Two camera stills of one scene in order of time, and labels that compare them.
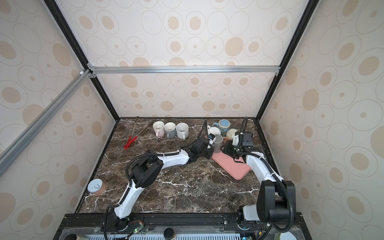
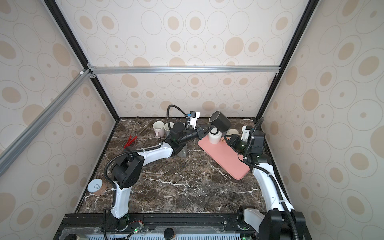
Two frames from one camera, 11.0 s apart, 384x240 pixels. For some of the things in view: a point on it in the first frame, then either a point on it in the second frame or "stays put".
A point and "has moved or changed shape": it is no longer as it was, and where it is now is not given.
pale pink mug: [159, 127] stays put
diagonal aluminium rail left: [16, 147] stays put
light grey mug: [170, 129] stays put
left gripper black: [210, 151] → [197, 132]
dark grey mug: [217, 144] has moved or changed shape
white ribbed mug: [214, 130] stays put
